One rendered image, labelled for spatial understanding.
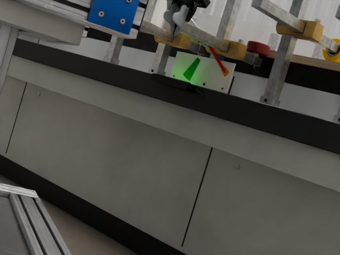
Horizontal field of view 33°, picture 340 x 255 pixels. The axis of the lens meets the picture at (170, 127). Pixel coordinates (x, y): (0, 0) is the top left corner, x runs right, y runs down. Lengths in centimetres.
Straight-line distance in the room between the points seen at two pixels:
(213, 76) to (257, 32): 851
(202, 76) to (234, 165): 35
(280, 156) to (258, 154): 8
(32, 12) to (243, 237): 115
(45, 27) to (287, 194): 105
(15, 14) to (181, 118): 92
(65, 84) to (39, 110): 48
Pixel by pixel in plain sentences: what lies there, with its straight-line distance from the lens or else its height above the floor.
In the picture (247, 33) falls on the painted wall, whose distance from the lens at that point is 1050.
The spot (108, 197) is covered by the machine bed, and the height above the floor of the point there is 16.
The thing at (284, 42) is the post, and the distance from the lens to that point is 180.
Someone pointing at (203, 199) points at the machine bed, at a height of 32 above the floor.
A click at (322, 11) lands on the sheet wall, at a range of 999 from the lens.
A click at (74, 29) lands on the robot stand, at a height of 71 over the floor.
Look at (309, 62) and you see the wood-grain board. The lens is 198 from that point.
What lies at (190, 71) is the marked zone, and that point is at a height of 74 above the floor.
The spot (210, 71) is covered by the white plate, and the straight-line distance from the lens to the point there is 192.
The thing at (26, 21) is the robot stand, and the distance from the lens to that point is 122.
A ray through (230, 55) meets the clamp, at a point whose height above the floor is 82.
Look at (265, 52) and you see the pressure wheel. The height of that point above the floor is 88.
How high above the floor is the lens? 62
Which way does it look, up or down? 2 degrees down
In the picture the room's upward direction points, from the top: 17 degrees clockwise
